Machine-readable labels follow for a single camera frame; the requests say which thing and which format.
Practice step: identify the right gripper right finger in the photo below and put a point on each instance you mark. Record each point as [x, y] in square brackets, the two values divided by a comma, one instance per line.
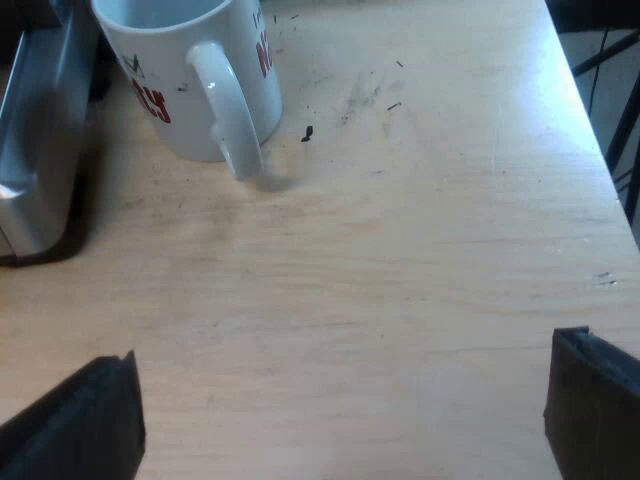
[595, 410]

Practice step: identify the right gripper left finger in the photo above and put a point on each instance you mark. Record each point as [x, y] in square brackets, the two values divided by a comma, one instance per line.
[75, 425]

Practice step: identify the white mug with red print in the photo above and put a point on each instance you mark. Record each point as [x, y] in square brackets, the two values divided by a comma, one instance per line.
[225, 100]

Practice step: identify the steel espresso machine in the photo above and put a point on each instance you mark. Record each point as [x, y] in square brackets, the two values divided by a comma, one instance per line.
[40, 150]

